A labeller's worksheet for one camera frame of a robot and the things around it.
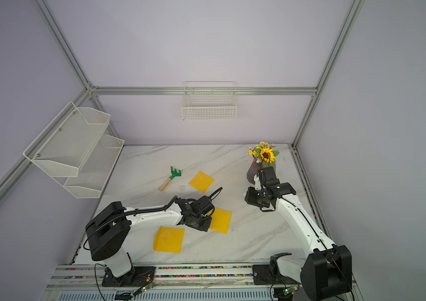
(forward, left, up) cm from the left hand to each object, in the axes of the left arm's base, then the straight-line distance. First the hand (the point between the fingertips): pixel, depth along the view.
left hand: (204, 227), depth 85 cm
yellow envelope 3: (+27, +3, -2) cm, 27 cm away
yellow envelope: (-5, +17, -4) cm, 18 cm away
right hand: (+8, -20, +10) cm, 24 cm away
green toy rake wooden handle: (+32, +20, -2) cm, 38 cm away
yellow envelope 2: (+3, -7, 0) cm, 8 cm away
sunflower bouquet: (+25, -27, +25) cm, 44 cm away
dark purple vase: (+27, -25, +9) cm, 38 cm away
